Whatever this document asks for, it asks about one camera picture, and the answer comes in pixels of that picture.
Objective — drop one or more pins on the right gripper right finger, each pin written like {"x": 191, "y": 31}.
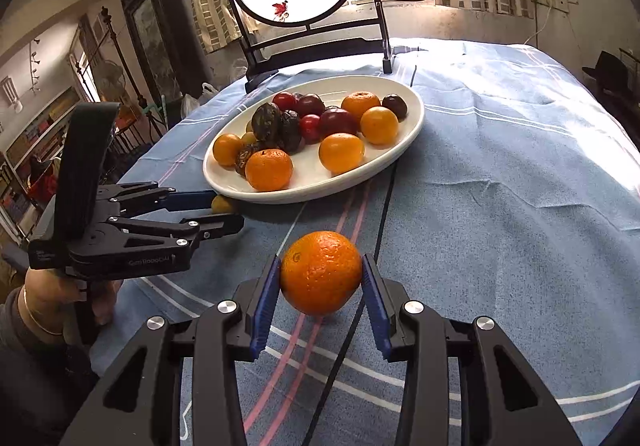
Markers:
{"x": 503, "y": 400}

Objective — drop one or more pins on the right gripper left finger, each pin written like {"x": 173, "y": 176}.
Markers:
{"x": 137, "y": 400}

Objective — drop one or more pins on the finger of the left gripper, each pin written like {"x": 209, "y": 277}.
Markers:
{"x": 130, "y": 236}
{"x": 133, "y": 199}

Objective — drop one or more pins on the small yellow-green kumquat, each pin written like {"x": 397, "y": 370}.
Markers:
{"x": 223, "y": 205}

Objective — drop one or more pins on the small orange mandarin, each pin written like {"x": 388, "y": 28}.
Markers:
{"x": 269, "y": 170}

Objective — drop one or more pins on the large orange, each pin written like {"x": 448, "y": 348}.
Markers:
{"x": 320, "y": 272}

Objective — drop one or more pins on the wrinkled dark passion fruit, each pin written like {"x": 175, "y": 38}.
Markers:
{"x": 266, "y": 122}

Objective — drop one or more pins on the big dark passion fruit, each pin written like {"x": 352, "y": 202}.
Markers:
{"x": 289, "y": 134}

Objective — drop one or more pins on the red cherry tomato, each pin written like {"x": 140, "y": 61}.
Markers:
{"x": 310, "y": 128}
{"x": 285, "y": 101}

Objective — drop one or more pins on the orange citrus fruit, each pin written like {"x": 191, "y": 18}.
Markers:
{"x": 341, "y": 152}

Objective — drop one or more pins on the dark red plum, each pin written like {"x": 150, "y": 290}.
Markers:
{"x": 310, "y": 104}

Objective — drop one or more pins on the large red plum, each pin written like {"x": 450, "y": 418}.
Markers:
{"x": 337, "y": 120}

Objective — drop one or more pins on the small orange tangerine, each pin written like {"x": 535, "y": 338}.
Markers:
{"x": 379, "y": 126}

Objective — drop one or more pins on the dark cherry plum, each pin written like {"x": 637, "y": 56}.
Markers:
{"x": 396, "y": 105}

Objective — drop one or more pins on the person left forearm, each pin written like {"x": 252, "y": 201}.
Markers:
{"x": 42, "y": 385}

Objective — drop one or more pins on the person left hand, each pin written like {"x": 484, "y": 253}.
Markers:
{"x": 45, "y": 297}

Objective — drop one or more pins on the plastic bags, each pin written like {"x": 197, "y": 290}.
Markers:
{"x": 189, "y": 104}

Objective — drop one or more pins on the standing fan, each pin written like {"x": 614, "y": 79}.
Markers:
{"x": 110, "y": 81}

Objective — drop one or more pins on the coat rack stand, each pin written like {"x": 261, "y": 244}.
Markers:
{"x": 146, "y": 109}

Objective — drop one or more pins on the blue striped tablecloth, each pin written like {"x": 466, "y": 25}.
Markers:
{"x": 519, "y": 200}

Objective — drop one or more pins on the dark framed painting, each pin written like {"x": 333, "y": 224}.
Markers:
{"x": 167, "y": 50}

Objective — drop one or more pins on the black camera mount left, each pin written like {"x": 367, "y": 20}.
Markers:
{"x": 88, "y": 137}

